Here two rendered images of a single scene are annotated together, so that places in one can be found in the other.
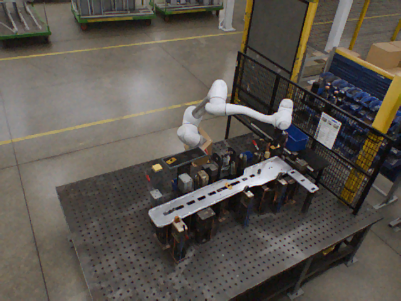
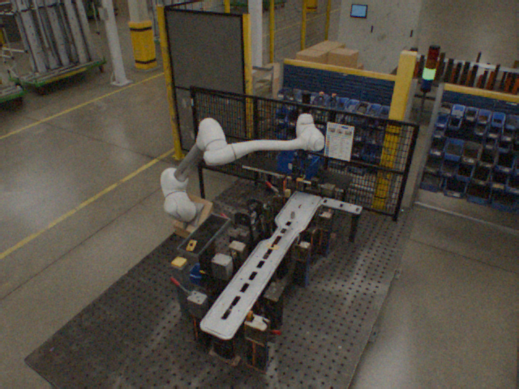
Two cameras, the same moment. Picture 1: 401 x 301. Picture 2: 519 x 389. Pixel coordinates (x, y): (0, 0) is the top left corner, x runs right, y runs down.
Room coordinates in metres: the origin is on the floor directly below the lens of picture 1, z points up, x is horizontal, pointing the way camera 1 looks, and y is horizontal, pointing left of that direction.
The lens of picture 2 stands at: (0.49, 0.62, 2.61)
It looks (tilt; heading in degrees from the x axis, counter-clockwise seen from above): 34 degrees down; 334
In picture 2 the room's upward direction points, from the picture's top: straight up
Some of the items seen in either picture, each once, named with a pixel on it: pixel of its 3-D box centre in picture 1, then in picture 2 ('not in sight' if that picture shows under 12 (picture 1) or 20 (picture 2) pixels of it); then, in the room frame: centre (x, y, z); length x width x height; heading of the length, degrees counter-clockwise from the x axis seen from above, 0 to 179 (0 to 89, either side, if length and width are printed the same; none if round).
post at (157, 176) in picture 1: (156, 188); (184, 291); (2.05, 0.36, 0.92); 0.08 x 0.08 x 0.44; 38
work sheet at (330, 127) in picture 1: (327, 130); (339, 141); (2.64, -1.10, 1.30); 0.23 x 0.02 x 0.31; 38
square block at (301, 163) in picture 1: (297, 177); (326, 205); (2.45, -0.90, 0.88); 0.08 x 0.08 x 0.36; 38
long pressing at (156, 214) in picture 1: (227, 187); (272, 250); (2.07, -0.23, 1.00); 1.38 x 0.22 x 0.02; 128
